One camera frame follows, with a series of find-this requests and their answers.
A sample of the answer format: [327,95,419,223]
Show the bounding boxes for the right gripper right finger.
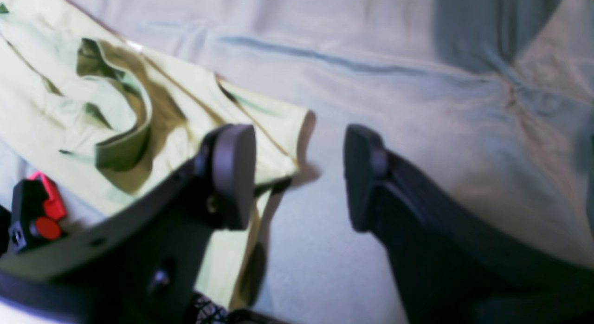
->
[343,124,594,324]

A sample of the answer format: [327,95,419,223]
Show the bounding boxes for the grey-green table cloth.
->
[1,0,593,324]

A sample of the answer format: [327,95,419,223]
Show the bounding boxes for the light yellow-green T-shirt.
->
[0,0,310,311]

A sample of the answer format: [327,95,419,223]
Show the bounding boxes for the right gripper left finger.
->
[1,124,256,324]

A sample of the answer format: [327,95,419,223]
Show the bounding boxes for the blue orange corner clamp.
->
[8,171,68,253]

